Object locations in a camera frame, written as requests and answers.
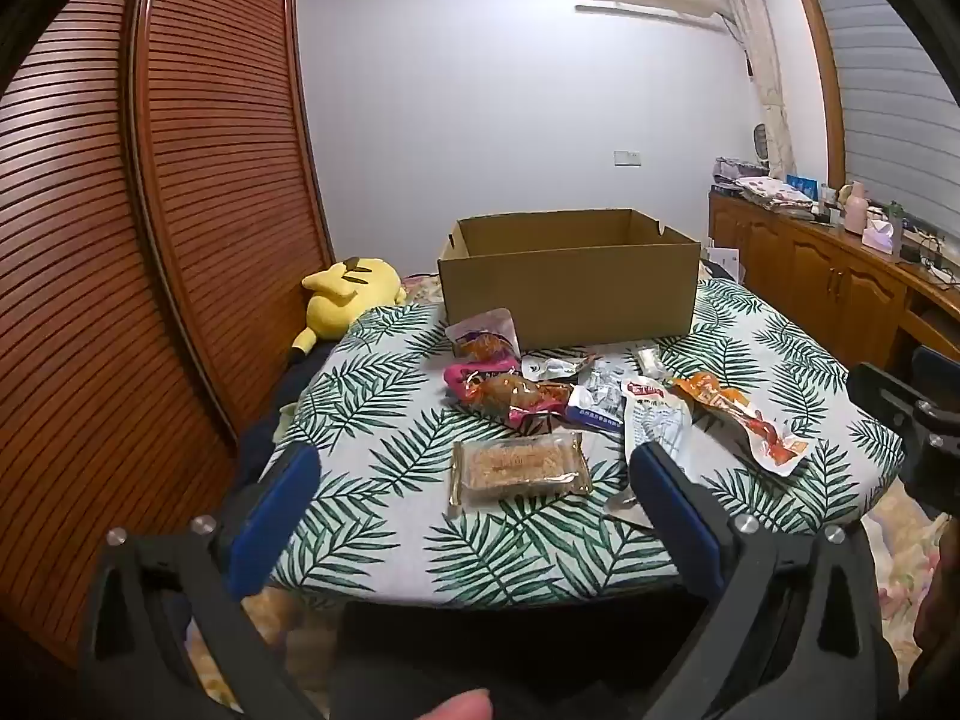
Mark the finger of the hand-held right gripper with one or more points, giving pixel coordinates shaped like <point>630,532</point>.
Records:
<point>934,361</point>
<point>889,394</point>

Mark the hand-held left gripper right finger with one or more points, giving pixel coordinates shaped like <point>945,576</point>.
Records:
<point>675,510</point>

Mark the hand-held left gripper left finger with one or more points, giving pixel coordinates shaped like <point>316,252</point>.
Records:
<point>274,517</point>

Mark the white red-label snack packet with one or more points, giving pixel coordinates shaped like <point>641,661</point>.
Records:
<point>652,420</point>

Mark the orange snack packet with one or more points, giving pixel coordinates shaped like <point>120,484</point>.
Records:
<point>750,420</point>

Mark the blue white snack packet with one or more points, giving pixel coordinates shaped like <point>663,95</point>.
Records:
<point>596,409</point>

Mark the pink snack packet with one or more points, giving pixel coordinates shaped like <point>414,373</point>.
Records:
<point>510,394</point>

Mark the brown cardboard box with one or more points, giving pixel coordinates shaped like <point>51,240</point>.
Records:
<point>562,292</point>

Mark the rounded clear-edged snack packet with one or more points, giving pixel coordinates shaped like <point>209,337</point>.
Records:
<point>484,341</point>

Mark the person's left hand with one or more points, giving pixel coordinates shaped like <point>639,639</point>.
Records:
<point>457,706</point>

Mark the silver foil packet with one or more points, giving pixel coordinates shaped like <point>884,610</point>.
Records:
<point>622,514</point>

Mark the floral bedsheet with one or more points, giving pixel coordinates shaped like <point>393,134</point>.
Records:
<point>900,577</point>

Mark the leaf-print tablecloth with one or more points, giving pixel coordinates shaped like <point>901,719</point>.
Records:
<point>375,427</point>

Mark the pink tissue pack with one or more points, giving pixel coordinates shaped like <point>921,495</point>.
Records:
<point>877,237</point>

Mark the green bottle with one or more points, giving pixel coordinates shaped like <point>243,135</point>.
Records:
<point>895,229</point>

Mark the wooden cabinet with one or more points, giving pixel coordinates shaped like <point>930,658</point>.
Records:
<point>810,270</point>

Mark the small silver snack packet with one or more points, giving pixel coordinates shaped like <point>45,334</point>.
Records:
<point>646,358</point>

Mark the clear rice cake packet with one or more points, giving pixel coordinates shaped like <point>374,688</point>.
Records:
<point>517,469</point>

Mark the pink bottle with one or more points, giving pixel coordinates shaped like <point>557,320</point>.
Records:
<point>856,210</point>

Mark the silver white snack packet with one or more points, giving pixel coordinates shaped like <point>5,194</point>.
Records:
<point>551,367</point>

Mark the small blue box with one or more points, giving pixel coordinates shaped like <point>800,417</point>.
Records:
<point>804,186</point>

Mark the folded floral cloth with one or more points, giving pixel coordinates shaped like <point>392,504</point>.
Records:
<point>772,193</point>

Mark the yellow plush toy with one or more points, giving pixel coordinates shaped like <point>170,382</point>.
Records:
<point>352,292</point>

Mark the purple patterned box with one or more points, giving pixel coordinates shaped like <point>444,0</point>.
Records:
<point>735,171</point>

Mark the grey window blind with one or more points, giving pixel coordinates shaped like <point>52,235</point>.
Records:
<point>892,90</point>

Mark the small white fan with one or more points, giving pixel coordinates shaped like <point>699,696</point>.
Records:
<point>762,141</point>

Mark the brown louvred wardrobe door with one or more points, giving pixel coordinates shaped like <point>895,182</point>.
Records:
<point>75,315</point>
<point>225,165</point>

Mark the pale patterned curtain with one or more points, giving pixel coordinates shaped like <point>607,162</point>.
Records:
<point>757,52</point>

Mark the wooden window frame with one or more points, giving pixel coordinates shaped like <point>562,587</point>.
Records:
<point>821,67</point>

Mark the white wall socket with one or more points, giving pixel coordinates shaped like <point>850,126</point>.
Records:
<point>626,158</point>

